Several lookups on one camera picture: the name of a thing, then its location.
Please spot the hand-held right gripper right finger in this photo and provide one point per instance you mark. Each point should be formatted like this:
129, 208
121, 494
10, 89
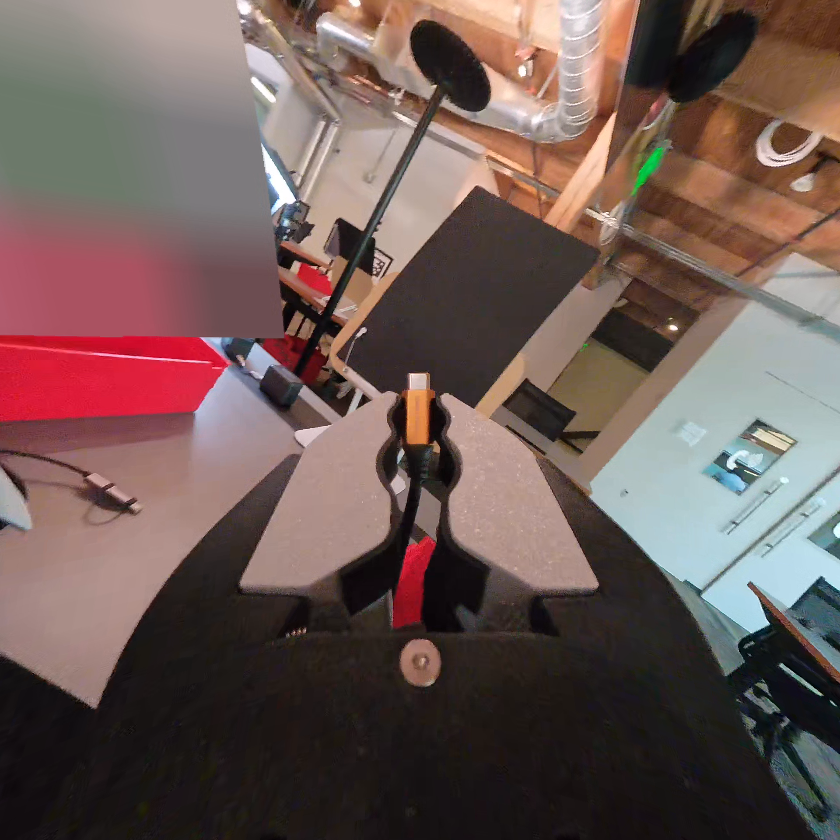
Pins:
518, 518

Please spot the red bin with black divider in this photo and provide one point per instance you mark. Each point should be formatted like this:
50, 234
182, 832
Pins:
413, 577

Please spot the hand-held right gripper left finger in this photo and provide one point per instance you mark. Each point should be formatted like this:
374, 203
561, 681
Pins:
321, 518

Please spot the green exit sign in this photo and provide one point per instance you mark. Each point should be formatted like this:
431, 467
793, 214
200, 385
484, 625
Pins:
648, 170

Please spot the silver ventilation duct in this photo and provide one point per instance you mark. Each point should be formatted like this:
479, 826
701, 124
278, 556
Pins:
571, 65

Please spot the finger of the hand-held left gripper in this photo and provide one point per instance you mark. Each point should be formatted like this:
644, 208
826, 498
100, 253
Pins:
13, 505

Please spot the red plastic bin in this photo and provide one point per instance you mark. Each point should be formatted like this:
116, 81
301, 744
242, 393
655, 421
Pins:
98, 387

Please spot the grey usb hub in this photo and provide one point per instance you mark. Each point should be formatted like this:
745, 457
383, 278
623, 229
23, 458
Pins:
108, 489

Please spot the white tablet stand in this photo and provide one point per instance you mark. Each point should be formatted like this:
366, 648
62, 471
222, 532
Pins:
312, 434

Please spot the black office chair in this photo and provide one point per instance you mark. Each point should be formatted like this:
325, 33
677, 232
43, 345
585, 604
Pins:
538, 410
781, 709

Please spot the black tripod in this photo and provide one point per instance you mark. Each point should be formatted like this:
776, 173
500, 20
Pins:
394, 190

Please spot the white door with window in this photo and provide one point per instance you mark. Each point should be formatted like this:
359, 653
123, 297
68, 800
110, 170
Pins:
820, 564
695, 472

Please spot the wooden desk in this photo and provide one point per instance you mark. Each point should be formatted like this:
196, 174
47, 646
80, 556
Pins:
794, 630

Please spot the black board with wooden rim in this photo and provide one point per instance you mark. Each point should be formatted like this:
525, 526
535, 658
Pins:
472, 289

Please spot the white wall notice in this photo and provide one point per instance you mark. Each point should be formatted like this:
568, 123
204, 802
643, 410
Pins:
689, 433

